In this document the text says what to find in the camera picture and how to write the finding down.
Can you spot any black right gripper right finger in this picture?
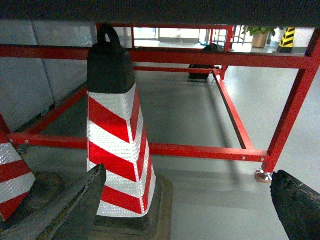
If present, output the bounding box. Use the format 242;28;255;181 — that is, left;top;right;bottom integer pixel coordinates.
270;170;320;240

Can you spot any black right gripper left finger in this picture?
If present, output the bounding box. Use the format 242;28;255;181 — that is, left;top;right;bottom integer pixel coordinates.
38;164;106;240

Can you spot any red white traffic cone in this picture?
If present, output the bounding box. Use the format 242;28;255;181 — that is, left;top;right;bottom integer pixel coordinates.
87;23;173;240

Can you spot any yellow black traffic cone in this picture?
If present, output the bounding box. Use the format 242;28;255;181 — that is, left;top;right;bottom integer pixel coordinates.
276;27;296;54

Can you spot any potted green plant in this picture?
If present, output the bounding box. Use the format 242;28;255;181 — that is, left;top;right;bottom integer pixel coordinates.
242;26;276;49

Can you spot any black backpack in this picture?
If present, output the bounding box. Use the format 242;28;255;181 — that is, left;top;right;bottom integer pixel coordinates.
187;43;226;81

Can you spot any red conveyor table frame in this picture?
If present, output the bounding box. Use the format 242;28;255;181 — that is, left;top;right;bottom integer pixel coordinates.
0;28;320;174

